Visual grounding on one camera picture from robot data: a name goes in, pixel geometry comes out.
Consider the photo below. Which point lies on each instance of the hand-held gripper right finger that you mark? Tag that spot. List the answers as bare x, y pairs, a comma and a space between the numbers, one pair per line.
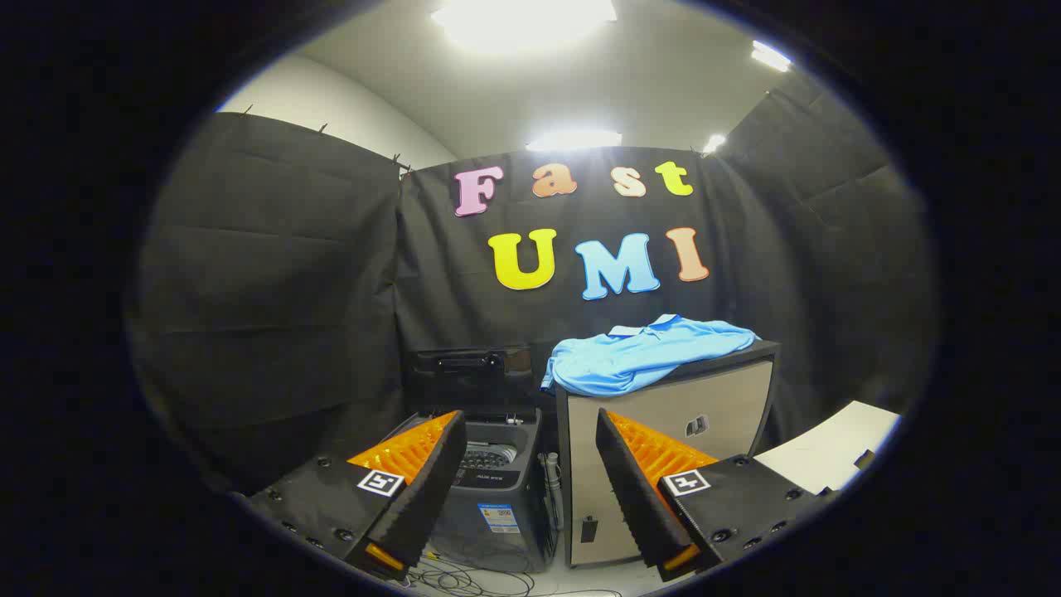
630, 489

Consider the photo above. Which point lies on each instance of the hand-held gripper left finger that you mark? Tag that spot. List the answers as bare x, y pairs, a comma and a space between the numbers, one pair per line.
423, 489

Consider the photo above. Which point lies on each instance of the dark grey washing machine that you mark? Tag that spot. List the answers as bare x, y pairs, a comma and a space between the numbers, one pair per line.
497, 489

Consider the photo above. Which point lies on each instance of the light blue polo shirt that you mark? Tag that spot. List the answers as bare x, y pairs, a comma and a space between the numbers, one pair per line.
638, 356

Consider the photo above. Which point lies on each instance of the beige and black cabinet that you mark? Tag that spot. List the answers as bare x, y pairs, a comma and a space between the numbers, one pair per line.
729, 402

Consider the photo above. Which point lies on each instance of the white board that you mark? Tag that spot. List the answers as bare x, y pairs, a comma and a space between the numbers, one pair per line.
829, 448

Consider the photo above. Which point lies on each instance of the black backdrop cloth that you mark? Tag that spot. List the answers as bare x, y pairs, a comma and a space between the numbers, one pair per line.
290, 290

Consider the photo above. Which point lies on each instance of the ceiling light panel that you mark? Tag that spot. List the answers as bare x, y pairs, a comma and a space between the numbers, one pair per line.
574, 140
769, 55

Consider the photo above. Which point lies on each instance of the large ceiling light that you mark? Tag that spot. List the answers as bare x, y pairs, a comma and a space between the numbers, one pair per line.
522, 21

